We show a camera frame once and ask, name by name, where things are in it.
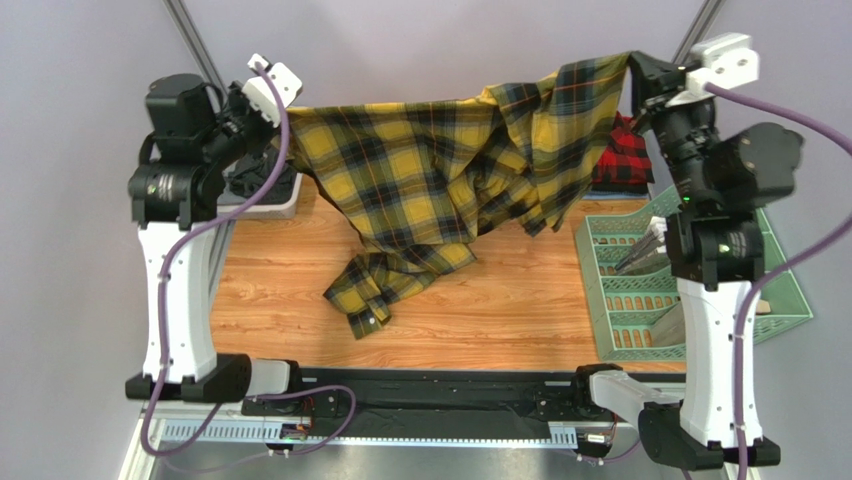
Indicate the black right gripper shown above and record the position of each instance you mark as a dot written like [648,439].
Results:
[651,80]

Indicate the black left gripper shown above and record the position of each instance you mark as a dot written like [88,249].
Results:
[266,131]

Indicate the yellow black plaid shirt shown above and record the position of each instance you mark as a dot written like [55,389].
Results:
[421,182]

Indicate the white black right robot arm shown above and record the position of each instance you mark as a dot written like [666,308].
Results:
[716,251]

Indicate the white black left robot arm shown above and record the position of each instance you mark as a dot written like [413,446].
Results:
[198,132]

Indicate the white paper stack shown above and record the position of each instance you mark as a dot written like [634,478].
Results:
[649,245]

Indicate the dark grey shirt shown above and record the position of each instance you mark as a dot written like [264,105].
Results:
[250,173]

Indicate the white plastic laundry basket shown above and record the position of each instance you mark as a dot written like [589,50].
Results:
[228,202]

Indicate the red black plaid folded shirt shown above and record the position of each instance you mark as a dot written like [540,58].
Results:
[625,166]

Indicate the green plastic file organizer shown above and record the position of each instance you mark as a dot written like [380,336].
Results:
[623,309]

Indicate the wooden block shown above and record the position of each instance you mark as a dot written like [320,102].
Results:
[763,307]

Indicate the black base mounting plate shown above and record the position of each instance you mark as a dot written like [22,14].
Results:
[435,404]

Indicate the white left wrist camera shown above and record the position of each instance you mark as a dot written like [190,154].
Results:
[273,87]

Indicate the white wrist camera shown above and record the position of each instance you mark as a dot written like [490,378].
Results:
[722,63]
[273,87]

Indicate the right aluminium corner post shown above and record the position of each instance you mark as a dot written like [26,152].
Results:
[699,27]

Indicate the aluminium corner post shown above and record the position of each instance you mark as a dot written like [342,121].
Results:
[699,27]
[192,38]

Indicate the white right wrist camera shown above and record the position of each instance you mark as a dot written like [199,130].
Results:
[722,63]

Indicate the left aluminium corner post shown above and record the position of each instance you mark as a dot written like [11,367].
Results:
[192,38]

